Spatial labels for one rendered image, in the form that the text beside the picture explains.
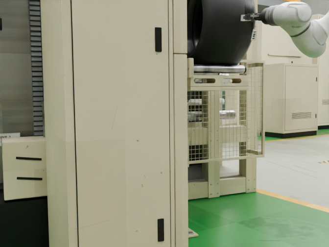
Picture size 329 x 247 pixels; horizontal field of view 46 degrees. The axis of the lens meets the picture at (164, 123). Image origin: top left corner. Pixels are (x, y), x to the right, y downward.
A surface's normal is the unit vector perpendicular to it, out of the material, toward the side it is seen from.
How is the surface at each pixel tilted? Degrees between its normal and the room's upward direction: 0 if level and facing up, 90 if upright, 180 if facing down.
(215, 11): 88
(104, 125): 90
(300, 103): 90
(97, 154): 90
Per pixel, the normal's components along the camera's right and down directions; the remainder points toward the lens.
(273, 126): -0.85, 0.05
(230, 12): 0.39, 0.06
